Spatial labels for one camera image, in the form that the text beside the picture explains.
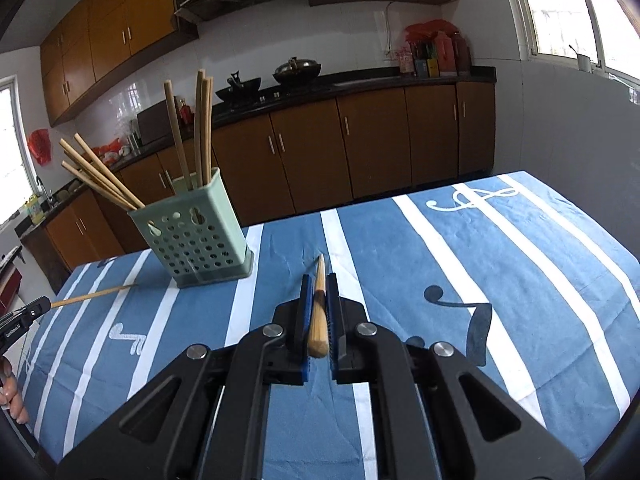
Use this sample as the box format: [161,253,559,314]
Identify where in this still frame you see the dark cutting board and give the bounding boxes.
[136,100,182,147]

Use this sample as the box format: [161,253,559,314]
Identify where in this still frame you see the pale wooden chopstick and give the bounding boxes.
[74,132,147,208]
[61,161,133,210]
[58,138,140,209]
[50,282,138,309]

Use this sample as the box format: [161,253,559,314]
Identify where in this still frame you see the black gas stove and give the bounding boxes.
[220,84,326,108]

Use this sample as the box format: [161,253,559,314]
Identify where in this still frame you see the crumpled red plastic bag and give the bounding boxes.
[92,137,126,161]

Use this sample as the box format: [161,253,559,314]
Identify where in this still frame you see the brown bamboo chopstick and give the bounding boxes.
[195,70,206,187]
[163,80,193,188]
[202,76,215,186]
[306,254,331,359]

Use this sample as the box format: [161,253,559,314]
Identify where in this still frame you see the large bright window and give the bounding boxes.
[500,0,640,106]

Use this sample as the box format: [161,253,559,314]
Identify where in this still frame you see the row of condiment bottles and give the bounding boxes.
[397,30,473,79]

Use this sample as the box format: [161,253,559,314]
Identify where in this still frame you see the blue white striped tablecloth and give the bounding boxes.
[10,170,640,480]

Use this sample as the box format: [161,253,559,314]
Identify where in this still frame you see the green perforated chopstick holder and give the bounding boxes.
[126,166,256,289]

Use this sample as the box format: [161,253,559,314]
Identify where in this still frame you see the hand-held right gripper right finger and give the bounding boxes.
[326,272,585,480]

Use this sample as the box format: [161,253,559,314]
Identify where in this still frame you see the black wok with lid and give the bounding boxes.
[272,57,322,85]

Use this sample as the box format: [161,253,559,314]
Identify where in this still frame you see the black wok with handle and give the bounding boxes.
[215,72,262,104]

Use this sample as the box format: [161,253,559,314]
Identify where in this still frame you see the long brown upper cabinets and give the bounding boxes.
[39,0,201,128]

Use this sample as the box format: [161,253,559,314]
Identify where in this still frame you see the brown lower kitchen cabinets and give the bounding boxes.
[22,80,497,281]

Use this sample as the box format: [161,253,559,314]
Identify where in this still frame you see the narrow window by sink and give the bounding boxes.
[0,76,32,226]

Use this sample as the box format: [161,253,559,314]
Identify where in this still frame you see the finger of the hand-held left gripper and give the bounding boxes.
[0,296,52,356]

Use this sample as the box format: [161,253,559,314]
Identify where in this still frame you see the person's left hand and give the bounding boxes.
[0,357,30,425]

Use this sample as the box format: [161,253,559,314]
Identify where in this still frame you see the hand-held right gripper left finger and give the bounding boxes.
[55,274,315,480]

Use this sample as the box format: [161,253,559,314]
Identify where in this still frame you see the hanging red plastic bag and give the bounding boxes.
[27,129,52,166]

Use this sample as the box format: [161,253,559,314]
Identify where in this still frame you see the red bag over bottles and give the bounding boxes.
[404,19,458,46]

